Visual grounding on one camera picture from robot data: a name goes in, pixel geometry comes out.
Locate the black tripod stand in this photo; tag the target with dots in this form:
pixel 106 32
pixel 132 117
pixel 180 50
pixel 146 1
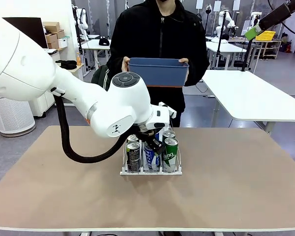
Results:
pixel 247 56

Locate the black sleeved left forearm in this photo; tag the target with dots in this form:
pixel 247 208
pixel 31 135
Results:
pixel 199 71

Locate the white air purifier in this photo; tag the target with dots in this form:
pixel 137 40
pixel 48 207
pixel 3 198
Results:
pixel 12 115

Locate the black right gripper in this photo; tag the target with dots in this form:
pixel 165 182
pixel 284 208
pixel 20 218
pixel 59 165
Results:
pixel 276 15

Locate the orange bottle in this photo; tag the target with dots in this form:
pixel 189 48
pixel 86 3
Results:
pixel 78 60

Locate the black cap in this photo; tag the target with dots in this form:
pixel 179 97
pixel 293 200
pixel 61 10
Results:
pixel 104 41

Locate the clear white can dispenser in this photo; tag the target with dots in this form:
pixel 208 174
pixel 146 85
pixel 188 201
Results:
pixel 151 173

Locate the green beverage can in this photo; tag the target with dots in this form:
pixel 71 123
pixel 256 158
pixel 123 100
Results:
pixel 168 134
pixel 170 155

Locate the large white table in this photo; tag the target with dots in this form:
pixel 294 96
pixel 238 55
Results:
pixel 250 98

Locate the black Pepsi can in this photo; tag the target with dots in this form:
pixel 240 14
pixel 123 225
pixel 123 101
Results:
pixel 133 157
pixel 132 137

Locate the white storage box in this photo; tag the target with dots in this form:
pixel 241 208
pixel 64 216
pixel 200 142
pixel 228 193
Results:
pixel 63 42

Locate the black computer monitor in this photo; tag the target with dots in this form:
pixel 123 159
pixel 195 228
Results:
pixel 29 29

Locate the white background table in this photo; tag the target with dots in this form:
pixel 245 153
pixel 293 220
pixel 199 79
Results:
pixel 223 48

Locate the black light stand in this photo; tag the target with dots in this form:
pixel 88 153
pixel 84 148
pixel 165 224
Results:
pixel 220 37

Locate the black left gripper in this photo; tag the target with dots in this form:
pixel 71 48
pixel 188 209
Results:
pixel 145 129

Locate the dark green striped jacket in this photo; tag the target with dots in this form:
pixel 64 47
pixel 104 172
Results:
pixel 100 76

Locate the person's right hand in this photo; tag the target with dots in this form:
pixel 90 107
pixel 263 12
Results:
pixel 125 64

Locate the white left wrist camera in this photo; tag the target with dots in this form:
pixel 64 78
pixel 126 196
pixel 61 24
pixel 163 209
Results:
pixel 162 115

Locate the person's left hand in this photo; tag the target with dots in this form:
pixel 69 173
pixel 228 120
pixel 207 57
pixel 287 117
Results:
pixel 184 60

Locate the black cloth bundle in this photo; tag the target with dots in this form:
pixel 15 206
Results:
pixel 66 64

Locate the person in black jacket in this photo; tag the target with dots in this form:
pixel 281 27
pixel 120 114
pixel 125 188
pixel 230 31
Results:
pixel 159 37

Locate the black sleeved right forearm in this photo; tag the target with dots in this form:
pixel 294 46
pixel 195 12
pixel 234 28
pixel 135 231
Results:
pixel 114 71

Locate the cardboard box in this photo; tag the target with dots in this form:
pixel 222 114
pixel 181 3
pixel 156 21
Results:
pixel 53 45
pixel 51 38
pixel 51 26
pixel 61 34

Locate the blue plastic bin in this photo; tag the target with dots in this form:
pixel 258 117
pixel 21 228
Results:
pixel 157 72

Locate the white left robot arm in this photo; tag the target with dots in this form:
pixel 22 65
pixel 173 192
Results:
pixel 39 61

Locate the black keyboard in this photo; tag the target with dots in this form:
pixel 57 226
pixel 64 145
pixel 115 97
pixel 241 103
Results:
pixel 50 50

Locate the red fire extinguisher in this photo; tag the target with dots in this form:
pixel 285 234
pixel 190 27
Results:
pixel 287 47

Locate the yellow basket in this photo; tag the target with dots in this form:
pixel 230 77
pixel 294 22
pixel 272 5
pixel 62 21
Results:
pixel 268 35

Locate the wooden shelf table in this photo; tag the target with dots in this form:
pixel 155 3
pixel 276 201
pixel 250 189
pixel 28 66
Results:
pixel 268 48

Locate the white table with cap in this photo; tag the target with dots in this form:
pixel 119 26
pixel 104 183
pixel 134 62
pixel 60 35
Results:
pixel 96 46

